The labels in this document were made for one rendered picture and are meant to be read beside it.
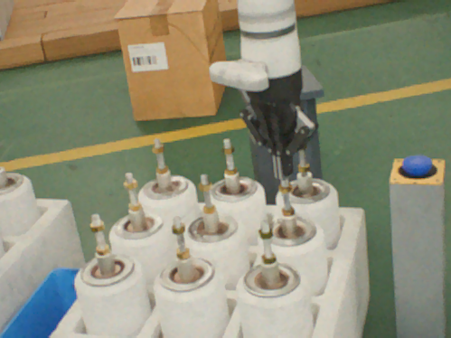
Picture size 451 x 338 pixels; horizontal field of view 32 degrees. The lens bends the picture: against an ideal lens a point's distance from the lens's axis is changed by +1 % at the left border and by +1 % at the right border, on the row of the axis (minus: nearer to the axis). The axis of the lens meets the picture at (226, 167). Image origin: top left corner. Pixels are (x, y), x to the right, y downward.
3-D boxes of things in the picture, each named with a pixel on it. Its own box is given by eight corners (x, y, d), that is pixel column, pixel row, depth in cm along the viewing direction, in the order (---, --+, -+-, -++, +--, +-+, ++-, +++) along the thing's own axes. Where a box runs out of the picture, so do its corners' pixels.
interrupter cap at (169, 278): (161, 298, 102) (160, 294, 102) (158, 267, 109) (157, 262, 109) (218, 287, 103) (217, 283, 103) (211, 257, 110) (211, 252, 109)
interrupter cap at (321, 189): (302, 177, 127) (301, 173, 127) (340, 189, 122) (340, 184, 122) (272, 197, 122) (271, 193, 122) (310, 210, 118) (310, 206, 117)
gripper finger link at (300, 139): (302, 126, 99) (280, 147, 104) (310, 136, 99) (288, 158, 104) (315, 117, 101) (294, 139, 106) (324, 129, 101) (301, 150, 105)
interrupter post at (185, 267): (179, 283, 105) (175, 263, 103) (177, 273, 107) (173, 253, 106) (197, 280, 105) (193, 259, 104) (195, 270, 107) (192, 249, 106)
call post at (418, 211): (401, 330, 129) (394, 160, 115) (446, 333, 126) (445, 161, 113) (397, 360, 123) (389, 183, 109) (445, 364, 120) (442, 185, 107)
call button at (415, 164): (403, 166, 113) (403, 154, 112) (433, 167, 112) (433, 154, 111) (401, 180, 110) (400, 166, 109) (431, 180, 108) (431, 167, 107)
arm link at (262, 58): (206, 81, 100) (199, 34, 97) (266, 54, 106) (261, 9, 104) (257, 94, 94) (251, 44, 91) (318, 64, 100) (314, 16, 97)
